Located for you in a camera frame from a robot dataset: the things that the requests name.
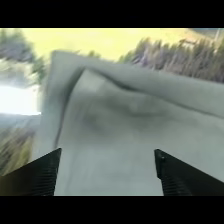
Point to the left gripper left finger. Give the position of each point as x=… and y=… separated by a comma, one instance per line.
x=40, y=178

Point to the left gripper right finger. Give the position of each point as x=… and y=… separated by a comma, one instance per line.
x=183, y=178

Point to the grey garment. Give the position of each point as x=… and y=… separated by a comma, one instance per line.
x=126, y=133

